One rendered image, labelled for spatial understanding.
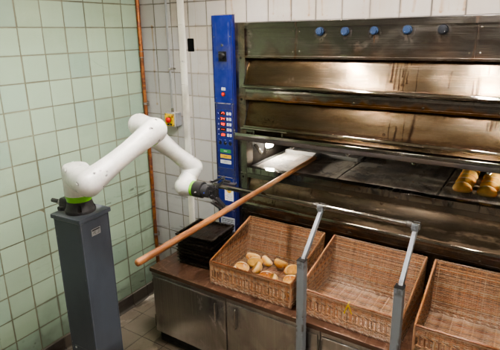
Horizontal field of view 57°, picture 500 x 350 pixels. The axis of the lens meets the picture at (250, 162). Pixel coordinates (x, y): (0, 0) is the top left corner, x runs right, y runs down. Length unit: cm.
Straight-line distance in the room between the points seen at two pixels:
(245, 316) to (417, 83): 159
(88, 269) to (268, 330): 103
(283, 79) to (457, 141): 103
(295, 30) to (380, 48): 52
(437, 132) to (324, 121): 62
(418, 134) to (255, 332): 142
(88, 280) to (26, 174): 84
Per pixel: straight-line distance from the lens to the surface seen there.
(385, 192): 267
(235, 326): 283
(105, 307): 262
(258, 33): 288
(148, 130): 226
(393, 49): 255
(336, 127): 267
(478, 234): 265
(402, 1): 253
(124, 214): 353
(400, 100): 254
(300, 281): 237
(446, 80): 249
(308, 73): 272
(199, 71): 314
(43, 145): 303
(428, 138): 253
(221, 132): 306
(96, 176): 219
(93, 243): 243
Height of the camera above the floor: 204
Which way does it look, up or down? 16 degrees down
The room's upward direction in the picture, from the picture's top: 1 degrees counter-clockwise
